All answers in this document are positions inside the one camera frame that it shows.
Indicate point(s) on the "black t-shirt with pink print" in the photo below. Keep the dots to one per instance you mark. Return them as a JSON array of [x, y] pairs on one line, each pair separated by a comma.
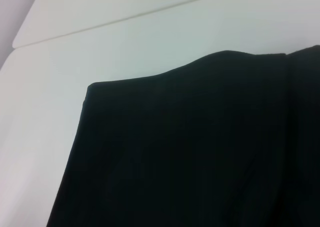
[[200, 149]]

